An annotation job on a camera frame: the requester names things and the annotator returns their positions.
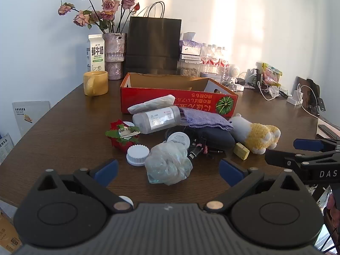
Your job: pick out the white ribbed jar cap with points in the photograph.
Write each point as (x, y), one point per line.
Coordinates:
(138, 155)

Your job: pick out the white round speaker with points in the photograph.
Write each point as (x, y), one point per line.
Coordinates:
(234, 71)

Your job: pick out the brown cardboard carton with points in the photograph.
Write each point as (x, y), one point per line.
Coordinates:
(9, 233)

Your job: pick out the black phone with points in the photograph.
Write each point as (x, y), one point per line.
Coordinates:
(329, 131)

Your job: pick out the white charger block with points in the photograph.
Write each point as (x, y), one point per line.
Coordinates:
(294, 98)

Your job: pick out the red cardboard box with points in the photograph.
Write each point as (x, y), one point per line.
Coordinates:
(138, 93)

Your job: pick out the white yellow plush toy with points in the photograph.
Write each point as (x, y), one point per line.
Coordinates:
(255, 135)

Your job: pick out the small green bottle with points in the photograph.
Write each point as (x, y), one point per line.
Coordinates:
(253, 77)

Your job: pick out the red fabric flower clip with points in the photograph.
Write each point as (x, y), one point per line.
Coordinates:
(117, 143)

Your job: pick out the mottled pink vase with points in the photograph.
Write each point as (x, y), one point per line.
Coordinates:
(114, 55)

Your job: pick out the pack of water bottles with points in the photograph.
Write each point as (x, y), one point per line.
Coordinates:
(213, 58)

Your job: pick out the small yellow box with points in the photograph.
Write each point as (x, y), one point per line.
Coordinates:
(241, 151)

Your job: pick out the clear jar of seeds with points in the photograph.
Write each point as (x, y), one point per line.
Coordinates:
(188, 67)

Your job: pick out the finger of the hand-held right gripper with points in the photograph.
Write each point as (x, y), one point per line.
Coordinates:
(281, 158)
(308, 144)

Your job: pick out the white green milk carton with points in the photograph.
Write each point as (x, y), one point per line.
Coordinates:
(95, 53)

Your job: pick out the clear plastic bag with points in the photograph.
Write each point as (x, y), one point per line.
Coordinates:
(167, 164)

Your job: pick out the white power adapter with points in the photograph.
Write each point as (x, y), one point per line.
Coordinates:
(239, 88)

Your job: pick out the purple tissue pack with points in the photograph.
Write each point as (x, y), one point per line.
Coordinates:
(190, 47)

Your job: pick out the clear bottle with white label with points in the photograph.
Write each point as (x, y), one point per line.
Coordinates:
(159, 119)

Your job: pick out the stack of papers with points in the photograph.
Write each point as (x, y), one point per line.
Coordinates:
(5, 148)

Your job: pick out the purple knitted cloth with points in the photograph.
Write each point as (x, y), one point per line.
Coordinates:
(204, 118)

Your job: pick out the yellow mug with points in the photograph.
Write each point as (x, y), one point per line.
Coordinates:
(97, 83)

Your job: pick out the white round tin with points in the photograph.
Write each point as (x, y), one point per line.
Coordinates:
(178, 139)

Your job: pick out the white earphones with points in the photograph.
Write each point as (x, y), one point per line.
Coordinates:
(230, 84)

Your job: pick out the small white lid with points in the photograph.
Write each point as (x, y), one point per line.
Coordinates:
(128, 124)
(128, 200)

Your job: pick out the navy pouch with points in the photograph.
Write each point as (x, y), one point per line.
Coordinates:
(217, 138)

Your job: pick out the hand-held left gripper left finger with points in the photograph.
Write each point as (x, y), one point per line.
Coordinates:
(106, 172)

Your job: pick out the dried pink rose bouquet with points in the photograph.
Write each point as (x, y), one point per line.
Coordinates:
(109, 5)

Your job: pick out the black paper bag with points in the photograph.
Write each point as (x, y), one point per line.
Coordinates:
(152, 45)

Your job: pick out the white board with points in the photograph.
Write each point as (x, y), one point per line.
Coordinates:
(30, 117)

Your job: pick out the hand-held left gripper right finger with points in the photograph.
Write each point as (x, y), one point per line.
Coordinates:
(231, 172)

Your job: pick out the yellow pink snack packet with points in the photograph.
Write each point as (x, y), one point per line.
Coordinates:
(271, 74)

